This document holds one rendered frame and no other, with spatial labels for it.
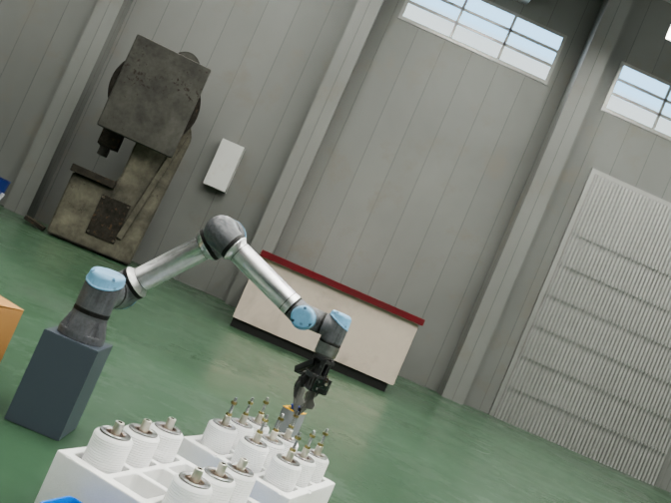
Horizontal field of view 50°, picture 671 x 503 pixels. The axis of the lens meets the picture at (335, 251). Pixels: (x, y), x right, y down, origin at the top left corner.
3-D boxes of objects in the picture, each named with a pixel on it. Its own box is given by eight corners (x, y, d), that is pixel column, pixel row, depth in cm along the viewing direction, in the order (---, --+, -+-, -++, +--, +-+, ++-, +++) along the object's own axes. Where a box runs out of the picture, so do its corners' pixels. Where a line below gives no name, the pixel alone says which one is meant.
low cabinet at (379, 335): (369, 365, 932) (394, 307, 935) (392, 396, 706) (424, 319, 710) (245, 311, 925) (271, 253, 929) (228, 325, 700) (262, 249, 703)
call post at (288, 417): (247, 487, 254) (282, 405, 256) (256, 485, 261) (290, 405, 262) (263, 497, 252) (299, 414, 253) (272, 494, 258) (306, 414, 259)
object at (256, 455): (230, 489, 223) (253, 435, 223) (252, 505, 217) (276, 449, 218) (210, 490, 215) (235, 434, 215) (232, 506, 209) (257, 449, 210)
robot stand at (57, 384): (3, 418, 221) (44, 328, 222) (25, 407, 239) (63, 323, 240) (58, 441, 221) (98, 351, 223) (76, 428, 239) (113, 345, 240)
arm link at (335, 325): (331, 307, 244) (353, 317, 243) (318, 337, 243) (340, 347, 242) (329, 307, 236) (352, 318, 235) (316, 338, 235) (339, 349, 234)
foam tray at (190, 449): (158, 491, 216) (182, 436, 217) (220, 478, 252) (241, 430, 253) (264, 558, 201) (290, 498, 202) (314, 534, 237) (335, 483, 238)
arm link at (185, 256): (84, 282, 239) (230, 209, 237) (102, 284, 253) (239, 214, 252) (99, 315, 237) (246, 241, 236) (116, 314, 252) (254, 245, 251)
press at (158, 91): (146, 268, 920) (230, 82, 931) (123, 269, 799) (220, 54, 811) (45, 226, 915) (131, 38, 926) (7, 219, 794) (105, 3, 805)
